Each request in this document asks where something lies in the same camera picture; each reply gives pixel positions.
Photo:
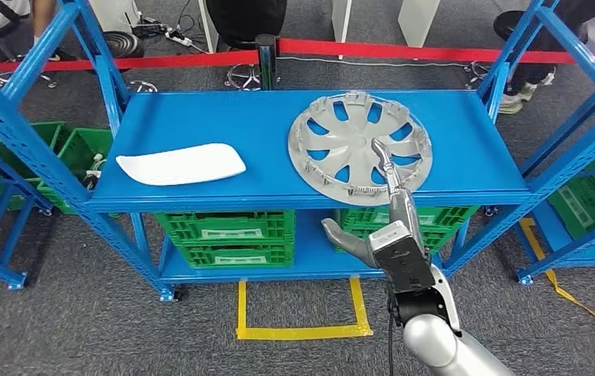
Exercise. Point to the black barrier post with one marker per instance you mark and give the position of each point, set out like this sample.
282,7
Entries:
267,57

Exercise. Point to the yellow floor tape strip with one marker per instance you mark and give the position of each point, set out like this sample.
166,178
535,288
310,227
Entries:
562,290

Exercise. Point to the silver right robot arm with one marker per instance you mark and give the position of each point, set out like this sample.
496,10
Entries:
432,337

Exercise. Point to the white and black small part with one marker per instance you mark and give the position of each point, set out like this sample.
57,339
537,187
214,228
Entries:
92,179

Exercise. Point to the white power strip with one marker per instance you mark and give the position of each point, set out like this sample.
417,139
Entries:
179,38

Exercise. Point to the white curved plastic panel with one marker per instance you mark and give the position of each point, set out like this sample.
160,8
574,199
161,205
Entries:
183,166

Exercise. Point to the yellow floor tape square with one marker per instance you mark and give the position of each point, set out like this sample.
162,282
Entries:
302,333

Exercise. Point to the silver plastic wheel hubcap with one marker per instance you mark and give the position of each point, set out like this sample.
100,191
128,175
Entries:
354,140

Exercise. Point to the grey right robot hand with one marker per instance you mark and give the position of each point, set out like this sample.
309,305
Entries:
406,218

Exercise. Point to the red barrier belt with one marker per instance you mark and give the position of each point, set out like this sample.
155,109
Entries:
406,52
173,60

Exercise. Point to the white desk leg panel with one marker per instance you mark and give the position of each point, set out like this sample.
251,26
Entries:
208,23
419,20
341,26
113,15

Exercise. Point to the black round stool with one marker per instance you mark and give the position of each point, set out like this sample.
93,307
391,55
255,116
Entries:
15,77
121,44
248,78
510,23

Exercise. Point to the black router box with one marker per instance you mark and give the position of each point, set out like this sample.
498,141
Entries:
147,29

